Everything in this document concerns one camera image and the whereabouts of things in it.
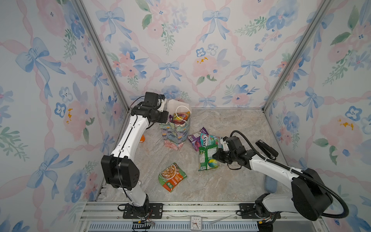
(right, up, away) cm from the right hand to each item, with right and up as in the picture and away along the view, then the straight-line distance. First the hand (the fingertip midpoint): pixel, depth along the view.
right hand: (212, 155), depth 86 cm
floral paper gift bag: (-22, +12, 0) cm, 25 cm away
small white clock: (-10, -29, -17) cm, 35 cm away
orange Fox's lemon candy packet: (-17, +23, +4) cm, 29 cm away
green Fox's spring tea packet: (-3, -3, +2) cm, 5 cm away
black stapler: (+39, 0, +6) cm, 39 cm away
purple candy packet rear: (-9, +8, +12) cm, 17 cm away
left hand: (-27, +24, -3) cm, 36 cm away
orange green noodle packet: (-24, -12, -2) cm, 27 cm away
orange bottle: (-46, +8, +14) cm, 48 cm away
